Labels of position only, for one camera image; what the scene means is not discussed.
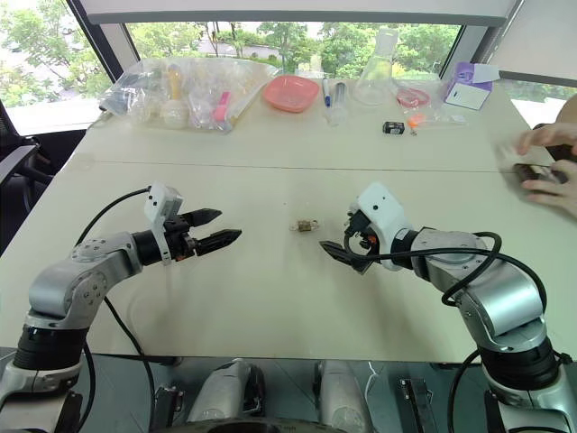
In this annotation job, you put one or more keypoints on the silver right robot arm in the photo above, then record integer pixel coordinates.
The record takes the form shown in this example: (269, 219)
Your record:
(505, 297)

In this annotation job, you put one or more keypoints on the black metal bracket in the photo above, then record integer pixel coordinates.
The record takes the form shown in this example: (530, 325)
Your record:
(169, 406)
(417, 406)

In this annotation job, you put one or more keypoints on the small black box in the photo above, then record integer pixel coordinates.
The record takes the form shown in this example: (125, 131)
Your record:
(393, 127)

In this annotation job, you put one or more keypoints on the pink plastic clip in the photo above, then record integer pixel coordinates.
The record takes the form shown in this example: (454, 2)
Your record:
(222, 106)

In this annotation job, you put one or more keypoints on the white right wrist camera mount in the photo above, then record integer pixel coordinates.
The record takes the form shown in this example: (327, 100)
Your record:
(383, 212)

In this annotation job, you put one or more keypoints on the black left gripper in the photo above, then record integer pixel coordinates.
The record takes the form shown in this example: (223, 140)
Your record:
(180, 241)

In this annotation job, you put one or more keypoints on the yellow plastic bottle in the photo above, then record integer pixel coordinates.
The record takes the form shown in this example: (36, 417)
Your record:
(175, 81)

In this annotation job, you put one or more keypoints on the flat clear plastic bag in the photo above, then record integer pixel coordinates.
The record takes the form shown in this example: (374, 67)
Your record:
(446, 119)

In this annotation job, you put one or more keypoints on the purple white tissue box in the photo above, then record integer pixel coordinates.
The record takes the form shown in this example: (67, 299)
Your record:
(466, 88)

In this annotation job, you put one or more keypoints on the dark rectangular handheld object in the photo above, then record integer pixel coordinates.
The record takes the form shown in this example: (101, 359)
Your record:
(534, 172)

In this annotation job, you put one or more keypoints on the person's left hand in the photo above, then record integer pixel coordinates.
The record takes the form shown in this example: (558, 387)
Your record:
(563, 185)

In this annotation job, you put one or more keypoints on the person's right hand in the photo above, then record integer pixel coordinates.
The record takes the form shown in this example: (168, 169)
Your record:
(552, 135)

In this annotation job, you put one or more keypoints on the black office chair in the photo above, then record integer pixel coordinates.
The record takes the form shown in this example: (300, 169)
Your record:
(20, 162)

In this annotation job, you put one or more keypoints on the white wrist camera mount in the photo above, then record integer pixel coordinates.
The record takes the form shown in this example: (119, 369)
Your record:
(158, 198)
(383, 212)

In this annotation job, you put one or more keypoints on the large clear plastic bag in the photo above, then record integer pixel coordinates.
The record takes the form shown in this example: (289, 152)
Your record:
(135, 97)

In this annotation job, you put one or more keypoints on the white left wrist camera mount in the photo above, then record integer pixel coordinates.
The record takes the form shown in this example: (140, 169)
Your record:
(158, 198)

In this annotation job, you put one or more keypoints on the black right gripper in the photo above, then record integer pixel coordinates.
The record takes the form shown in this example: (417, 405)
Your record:
(360, 234)

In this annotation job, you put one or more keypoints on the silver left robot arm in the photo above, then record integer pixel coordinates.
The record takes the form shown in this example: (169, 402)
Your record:
(67, 284)

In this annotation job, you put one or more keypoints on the clear glass conical flask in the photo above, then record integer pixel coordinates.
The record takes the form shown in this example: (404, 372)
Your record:
(376, 83)

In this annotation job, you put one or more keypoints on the pink plastic bowl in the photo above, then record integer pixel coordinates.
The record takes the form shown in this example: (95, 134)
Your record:
(290, 92)

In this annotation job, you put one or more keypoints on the silver rounded robot leg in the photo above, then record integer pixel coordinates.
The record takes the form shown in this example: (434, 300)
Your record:
(340, 394)
(225, 392)

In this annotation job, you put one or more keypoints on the dark rounded robot torso rim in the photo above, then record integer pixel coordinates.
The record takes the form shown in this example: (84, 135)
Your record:
(270, 426)

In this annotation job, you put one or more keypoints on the small orange plastic piece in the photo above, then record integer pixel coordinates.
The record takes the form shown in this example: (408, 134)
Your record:
(415, 120)

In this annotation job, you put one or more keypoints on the white blue marker pen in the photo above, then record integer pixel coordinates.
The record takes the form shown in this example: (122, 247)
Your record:
(326, 91)

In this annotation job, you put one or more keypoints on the white paper card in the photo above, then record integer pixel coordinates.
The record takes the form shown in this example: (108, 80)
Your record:
(511, 155)

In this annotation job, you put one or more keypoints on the small brass padlock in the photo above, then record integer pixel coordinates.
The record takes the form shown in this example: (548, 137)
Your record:
(305, 226)

